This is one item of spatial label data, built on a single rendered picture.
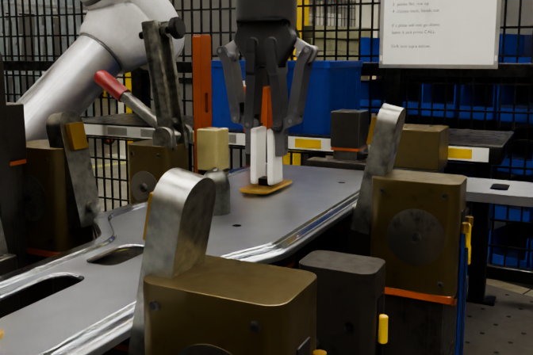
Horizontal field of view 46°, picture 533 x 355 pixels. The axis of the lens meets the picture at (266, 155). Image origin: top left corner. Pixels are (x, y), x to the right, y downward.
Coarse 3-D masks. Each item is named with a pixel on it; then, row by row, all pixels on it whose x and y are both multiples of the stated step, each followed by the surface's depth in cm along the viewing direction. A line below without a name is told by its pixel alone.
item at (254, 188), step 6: (258, 180) 80; (264, 180) 79; (282, 180) 83; (288, 180) 83; (246, 186) 79; (252, 186) 79; (258, 186) 79; (264, 186) 79; (270, 186) 79; (276, 186) 79; (282, 186) 80; (246, 192) 77; (252, 192) 76; (258, 192) 76; (264, 192) 76; (270, 192) 77
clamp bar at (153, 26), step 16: (144, 32) 83; (160, 32) 83; (176, 32) 82; (160, 48) 83; (160, 64) 82; (160, 80) 83; (176, 80) 85; (160, 96) 83; (176, 96) 85; (160, 112) 83; (176, 112) 86; (176, 128) 86; (176, 144) 84
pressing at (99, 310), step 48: (240, 192) 79; (288, 192) 79; (336, 192) 79; (96, 240) 57; (240, 240) 58; (288, 240) 60; (0, 288) 46; (96, 288) 46; (48, 336) 38; (96, 336) 39
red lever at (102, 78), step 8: (96, 72) 89; (104, 72) 88; (96, 80) 88; (104, 80) 88; (112, 80) 88; (104, 88) 88; (112, 88) 87; (120, 88) 87; (120, 96) 87; (128, 96) 87; (128, 104) 87; (136, 104) 86; (136, 112) 86; (144, 112) 86; (152, 112) 87; (152, 120) 85; (176, 136) 84
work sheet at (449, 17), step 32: (384, 0) 124; (416, 0) 122; (448, 0) 119; (480, 0) 117; (384, 32) 125; (416, 32) 123; (448, 32) 120; (480, 32) 117; (384, 64) 126; (416, 64) 123; (448, 64) 121; (480, 64) 118
